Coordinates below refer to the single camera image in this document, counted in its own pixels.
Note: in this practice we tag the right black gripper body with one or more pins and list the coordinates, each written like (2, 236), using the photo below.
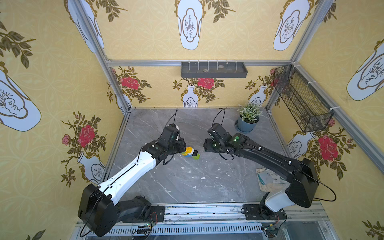
(208, 145)

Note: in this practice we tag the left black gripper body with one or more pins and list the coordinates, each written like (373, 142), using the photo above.
(181, 145)

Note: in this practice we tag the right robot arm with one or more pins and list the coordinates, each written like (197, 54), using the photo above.
(301, 175)

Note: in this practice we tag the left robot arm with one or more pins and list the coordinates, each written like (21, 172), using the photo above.
(101, 206)

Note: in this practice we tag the potted plant blue pot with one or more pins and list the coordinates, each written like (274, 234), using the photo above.
(249, 115)

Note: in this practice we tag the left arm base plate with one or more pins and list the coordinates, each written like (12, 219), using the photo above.
(154, 214)

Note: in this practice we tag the grey wall shelf tray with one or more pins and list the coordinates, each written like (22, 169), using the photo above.
(213, 69)

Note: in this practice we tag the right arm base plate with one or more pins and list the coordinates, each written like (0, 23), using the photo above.
(261, 212)

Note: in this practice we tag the aluminium front rail frame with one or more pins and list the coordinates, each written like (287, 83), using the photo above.
(219, 221)

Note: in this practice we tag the black wire mesh basket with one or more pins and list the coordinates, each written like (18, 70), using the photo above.
(307, 106)

